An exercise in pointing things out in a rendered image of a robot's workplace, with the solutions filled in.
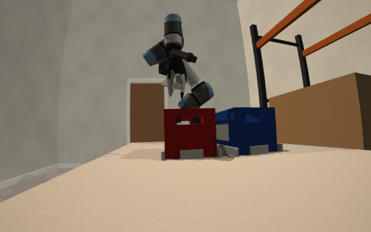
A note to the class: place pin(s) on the blue crate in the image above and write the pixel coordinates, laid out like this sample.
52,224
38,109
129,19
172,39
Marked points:
243,127

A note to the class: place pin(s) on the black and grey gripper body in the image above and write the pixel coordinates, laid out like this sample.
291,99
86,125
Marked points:
177,63

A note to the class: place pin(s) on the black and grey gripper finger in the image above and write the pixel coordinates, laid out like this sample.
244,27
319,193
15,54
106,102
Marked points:
169,79
181,82

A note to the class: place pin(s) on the red plastic bottle crate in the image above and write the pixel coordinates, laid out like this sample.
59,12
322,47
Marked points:
190,136

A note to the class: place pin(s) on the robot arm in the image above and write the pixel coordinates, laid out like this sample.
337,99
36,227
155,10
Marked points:
201,91

